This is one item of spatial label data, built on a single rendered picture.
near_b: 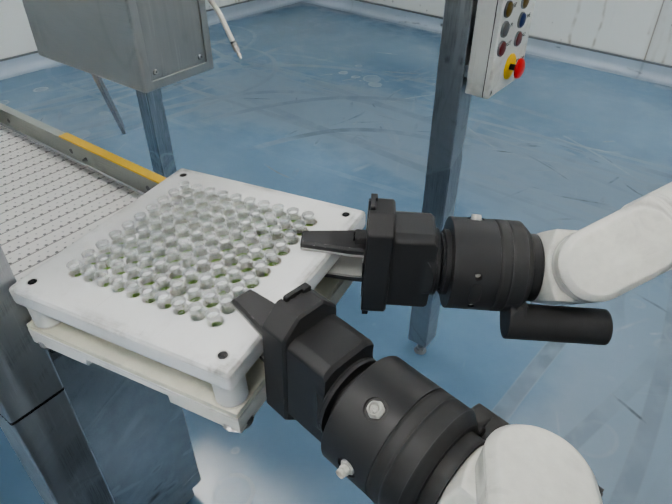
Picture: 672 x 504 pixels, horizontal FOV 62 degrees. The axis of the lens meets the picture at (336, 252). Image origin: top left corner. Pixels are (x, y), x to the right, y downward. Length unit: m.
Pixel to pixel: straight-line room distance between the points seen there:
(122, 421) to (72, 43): 0.64
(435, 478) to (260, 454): 1.15
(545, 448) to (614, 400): 1.39
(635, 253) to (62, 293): 0.50
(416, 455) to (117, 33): 0.52
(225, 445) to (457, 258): 1.11
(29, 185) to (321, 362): 0.71
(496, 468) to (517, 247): 0.24
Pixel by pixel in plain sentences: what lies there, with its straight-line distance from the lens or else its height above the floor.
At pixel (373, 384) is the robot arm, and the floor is 0.95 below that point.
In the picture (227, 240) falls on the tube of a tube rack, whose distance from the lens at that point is 0.55.
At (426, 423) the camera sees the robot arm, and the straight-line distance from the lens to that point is 0.37.
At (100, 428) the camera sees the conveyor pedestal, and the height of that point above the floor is 0.43.
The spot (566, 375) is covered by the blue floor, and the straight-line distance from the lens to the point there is 1.76.
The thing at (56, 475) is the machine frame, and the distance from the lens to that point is 0.76.
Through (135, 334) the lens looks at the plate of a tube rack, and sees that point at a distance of 0.48.
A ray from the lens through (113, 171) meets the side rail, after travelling 0.95.
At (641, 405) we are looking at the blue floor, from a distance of 1.78.
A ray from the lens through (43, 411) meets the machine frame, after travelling 0.69.
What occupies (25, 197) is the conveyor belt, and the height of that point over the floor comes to 0.80.
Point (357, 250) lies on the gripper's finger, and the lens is 0.52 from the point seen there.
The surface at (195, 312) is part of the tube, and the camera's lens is 0.47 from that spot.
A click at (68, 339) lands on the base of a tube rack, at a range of 0.58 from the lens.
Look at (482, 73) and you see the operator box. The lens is 1.20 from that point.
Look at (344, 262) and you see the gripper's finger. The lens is 0.55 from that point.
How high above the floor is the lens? 1.24
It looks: 37 degrees down
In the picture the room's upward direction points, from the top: straight up
